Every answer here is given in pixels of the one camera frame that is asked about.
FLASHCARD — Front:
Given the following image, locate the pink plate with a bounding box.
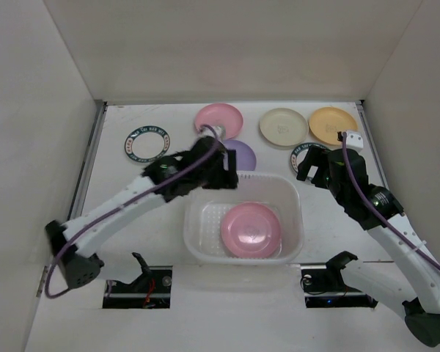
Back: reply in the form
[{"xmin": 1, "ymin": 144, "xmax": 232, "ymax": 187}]
[
  {"xmin": 194, "ymin": 103, "xmax": 243, "ymax": 139},
  {"xmin": 220, "ymin": 202, "xmax": 282, "ymax": 259}
]

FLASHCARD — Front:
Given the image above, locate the purple plate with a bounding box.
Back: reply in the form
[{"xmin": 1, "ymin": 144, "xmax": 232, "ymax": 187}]
[{"xmin": 224, "ymin": 139, "xmax": 257, "ymax": 171}]

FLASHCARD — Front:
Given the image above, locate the white plastic bin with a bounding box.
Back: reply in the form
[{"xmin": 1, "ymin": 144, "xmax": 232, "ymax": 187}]
[{"xmin": 183, "ymin": 172, "xmax": 304, "ymax": 265}]

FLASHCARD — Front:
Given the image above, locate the cream plate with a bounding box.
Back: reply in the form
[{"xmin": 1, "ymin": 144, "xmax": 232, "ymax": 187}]
[{"xmin": 259, "ymin": 108, "xmax": 309, "ymax": 147}]

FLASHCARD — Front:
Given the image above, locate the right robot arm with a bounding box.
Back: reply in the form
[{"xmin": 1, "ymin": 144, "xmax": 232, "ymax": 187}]
[{"xmin": 296, "ymin": 146, "xmax": 440, "ymax": 348}]

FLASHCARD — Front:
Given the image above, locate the right aluminium rail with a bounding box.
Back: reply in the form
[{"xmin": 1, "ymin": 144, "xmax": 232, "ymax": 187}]
[{"xmin": 356, "ymin": 100, "xmax": 389, "ymax": 189}]

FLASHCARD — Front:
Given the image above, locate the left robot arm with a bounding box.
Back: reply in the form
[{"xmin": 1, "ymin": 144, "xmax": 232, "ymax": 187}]
[{"xmin": 45, "ymin": 136, "xmax": 238, "ymax": 290}]

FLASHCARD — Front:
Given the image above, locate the aluminium rail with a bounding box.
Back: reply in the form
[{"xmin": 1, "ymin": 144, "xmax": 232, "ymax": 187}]
[
  {"xmin": 356, "ymin": 100, "xmax": 389, "ymax": 189},
  {"xmin": 65, "ymin": 100, "xmax": 108, "ymax": 222}
]

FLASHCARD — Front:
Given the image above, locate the white plate green rim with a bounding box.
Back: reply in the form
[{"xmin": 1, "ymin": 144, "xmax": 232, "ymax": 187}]
[
  {"xmin": 290, "ymin": 142, "xmax": 329, "ymax": 175},
  {"xmin": 124, "ymin": 125, "xmax": 171, "ymax": 164}
]

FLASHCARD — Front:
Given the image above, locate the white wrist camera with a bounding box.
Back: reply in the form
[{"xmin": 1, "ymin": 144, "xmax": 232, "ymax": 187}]
[
  {"xmin": 337, "ymin": 130, "xmax": 364, "ymax": 153},
  {"xmin": 199, "ymin": 125, "xmax": 227, "ymax": 141}
]

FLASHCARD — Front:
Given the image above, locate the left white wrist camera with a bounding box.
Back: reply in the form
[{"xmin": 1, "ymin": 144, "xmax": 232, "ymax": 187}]
[{"xmin": 199, "ymin": 125, "xmax": 227, "ymax": 141}]

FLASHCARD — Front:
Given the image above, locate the left aluminium rail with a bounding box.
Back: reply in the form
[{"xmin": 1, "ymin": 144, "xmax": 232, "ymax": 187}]
[{"xmin": 65, "ymin": 100, "xmax": 108, "ymax": 222}]

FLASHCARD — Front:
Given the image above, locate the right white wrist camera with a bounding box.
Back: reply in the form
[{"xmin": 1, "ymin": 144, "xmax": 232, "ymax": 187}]
[{"xmin": 337, "ymin": 130, "xmax": 364, "ymax": 153}]

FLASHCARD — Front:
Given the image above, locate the orange plate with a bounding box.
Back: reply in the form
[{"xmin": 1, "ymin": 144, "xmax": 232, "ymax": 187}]
[{"xmin": 309, "ymin": 107, "xmax": 358, "ymax": 146}]

